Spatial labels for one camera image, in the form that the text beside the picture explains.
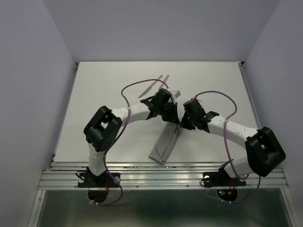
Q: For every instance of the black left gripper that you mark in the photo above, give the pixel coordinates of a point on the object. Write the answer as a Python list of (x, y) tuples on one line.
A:
[(173, 117)]

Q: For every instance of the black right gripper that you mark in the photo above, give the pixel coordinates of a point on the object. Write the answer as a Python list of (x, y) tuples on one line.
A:
[(184, 124)]

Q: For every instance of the grey cloth napkin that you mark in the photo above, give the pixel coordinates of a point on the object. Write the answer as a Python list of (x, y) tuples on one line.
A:
[(165, 143)]

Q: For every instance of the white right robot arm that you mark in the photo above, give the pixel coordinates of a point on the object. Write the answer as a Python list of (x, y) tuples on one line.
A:
[(263, 151)]

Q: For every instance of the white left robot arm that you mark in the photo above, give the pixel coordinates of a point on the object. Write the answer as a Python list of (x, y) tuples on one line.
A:
[(107, 125)]

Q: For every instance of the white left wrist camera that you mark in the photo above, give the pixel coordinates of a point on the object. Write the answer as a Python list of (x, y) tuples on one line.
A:
[(176, 94)]

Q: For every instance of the pink handled knife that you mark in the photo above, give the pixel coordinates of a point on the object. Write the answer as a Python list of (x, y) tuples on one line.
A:
[(150, 87)]

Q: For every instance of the pink handled fork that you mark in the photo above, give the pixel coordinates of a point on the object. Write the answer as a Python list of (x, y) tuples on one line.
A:
[(165, 79)]

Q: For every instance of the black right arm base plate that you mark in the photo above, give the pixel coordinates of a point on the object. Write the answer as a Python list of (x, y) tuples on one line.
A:
[(219, 179)]

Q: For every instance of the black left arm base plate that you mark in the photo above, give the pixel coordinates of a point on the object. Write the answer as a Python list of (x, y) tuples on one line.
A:
[(86, 179)]

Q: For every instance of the aluminium mounting rail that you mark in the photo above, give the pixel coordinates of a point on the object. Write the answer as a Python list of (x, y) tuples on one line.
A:
[(134, 175)]

